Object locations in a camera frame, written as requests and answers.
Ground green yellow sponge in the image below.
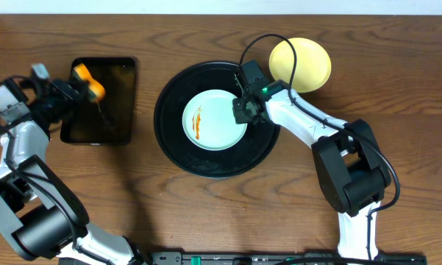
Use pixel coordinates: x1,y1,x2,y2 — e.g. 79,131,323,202
71,63,106,103

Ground round black tray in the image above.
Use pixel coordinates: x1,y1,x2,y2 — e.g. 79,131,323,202
154,61,280,178

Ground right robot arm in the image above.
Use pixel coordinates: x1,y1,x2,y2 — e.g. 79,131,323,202
232,80,391,261

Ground black rectangular water tray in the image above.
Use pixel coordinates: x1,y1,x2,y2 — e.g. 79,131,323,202
60,57,138,145

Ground light green plate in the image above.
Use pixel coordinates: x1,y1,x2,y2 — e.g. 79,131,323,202
182,89,247,151

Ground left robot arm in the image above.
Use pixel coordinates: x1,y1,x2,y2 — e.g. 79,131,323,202
0,77,151,264

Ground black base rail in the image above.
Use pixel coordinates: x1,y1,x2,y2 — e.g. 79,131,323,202
151,251,428,265

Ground yellow plate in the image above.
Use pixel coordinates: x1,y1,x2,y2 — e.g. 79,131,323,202
268,38,332,93

